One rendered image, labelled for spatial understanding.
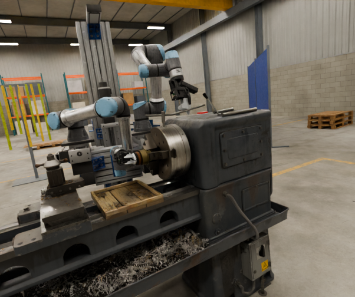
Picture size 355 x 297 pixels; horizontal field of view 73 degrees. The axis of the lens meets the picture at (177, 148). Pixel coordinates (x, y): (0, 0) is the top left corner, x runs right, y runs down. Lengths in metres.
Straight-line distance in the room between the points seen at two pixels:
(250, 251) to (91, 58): 1.80
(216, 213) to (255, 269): 0.50
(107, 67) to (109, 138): 0.57
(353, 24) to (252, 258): 10.88
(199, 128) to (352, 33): 10.84
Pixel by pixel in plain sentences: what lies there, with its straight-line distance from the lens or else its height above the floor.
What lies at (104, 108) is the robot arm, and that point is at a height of 1.37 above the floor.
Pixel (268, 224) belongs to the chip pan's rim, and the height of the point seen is 0.55.
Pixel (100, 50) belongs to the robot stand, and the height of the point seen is 1.82.
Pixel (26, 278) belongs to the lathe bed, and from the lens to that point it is 1.31.
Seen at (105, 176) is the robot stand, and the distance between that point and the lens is 1.93.
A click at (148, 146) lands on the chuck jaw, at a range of 1.39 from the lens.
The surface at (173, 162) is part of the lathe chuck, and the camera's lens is 1.29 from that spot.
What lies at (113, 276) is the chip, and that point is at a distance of 1.41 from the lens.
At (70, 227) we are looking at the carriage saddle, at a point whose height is 0.91.
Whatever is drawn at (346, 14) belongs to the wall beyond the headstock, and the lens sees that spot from 12.12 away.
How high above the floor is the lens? 1.37
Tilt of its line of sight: 11 degrees down
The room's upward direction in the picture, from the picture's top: 6 degrees counter-clockwise
